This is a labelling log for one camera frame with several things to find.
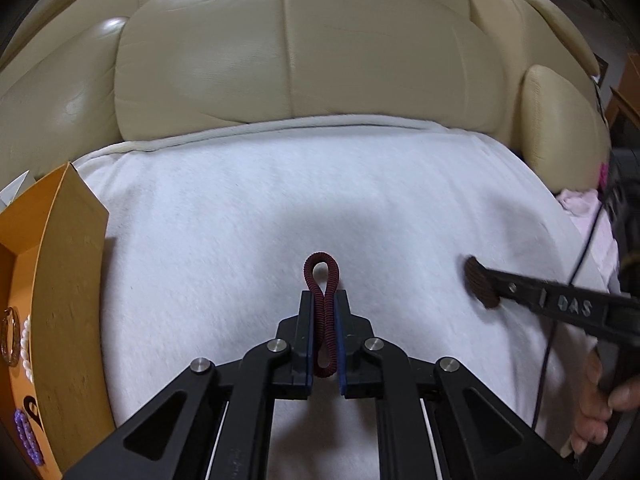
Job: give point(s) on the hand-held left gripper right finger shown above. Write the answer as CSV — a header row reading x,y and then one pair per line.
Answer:
x,y
341,340

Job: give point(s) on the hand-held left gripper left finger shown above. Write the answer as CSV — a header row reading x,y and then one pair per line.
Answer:
x,y
306,330

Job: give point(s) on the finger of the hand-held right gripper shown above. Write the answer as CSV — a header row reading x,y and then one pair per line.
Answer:
x,y
550,300

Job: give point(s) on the orange cardboard box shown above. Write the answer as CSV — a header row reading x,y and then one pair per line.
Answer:
x,y
70,285

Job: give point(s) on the person's right hand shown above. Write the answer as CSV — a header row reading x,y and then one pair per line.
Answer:
x,y
590,420

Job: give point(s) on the pink cloth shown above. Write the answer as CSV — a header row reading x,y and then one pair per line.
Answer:
x,y
580,205

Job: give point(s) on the white towel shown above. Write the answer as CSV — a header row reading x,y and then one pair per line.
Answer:
x,y
250,200

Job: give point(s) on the wooden furniture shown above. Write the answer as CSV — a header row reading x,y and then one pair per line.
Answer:
x,y
627,105

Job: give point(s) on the cream leather sofa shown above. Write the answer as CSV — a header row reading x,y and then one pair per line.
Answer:
x,y
300,50

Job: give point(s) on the white paper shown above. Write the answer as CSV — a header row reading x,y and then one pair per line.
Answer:
x,y
12,192

